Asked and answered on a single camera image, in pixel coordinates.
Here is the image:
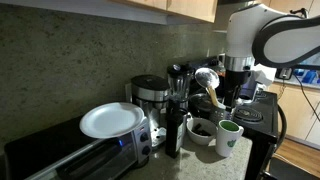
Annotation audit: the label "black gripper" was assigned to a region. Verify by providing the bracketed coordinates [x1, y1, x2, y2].
[224, 70, 251, 112]

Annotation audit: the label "wooden spoon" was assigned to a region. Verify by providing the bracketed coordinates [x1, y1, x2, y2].
[207, 86, 219, 107]

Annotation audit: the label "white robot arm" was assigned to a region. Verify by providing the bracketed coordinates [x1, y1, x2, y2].
[224, 3, 320, 111]

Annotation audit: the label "white ceramic bowl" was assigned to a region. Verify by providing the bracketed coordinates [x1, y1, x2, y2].
[186, 118, 217, 145]

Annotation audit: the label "black pieces in bowl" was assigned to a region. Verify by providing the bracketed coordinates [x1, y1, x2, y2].
[192, 124, 211, 136]

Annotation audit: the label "black electric stove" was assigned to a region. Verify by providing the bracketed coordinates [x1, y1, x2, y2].
[233, 91, 279, 180]

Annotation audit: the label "black blender jar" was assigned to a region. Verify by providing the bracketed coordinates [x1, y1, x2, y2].
[167, 64, 193, 102]

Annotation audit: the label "white mug green inside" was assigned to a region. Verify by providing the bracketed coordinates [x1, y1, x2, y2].
[215, 120, 244, 157]

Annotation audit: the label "dark glass bottle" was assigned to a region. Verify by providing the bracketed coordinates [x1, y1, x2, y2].
[165, 100, 187, 159]

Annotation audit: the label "wooden lower cabinet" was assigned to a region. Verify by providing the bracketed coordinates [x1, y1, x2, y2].
[269, 83, 320, 148]

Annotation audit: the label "wooden cabinet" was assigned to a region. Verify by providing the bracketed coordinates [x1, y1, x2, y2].
[112, 0, 218, 23]
[269, 83, 320, 148]

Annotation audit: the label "wooden upper cabinet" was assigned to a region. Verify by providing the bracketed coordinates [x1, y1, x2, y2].
[112, 0, 218, 23]

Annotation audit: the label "black silver coffee maker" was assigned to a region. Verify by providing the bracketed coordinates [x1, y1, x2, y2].
[131, 75, 170, 149]

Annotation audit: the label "white plate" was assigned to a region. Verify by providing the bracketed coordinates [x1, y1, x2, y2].
[79, 102, 144, 139]

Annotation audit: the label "black toaster oven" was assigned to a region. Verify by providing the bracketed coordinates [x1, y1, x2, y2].
[4, 118, 151, 180]

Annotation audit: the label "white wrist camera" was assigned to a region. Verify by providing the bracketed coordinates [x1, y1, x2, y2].
[253, 64, 277, 86]

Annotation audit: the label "black power cable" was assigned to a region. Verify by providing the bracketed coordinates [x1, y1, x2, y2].
[293, 74, 320, 123]

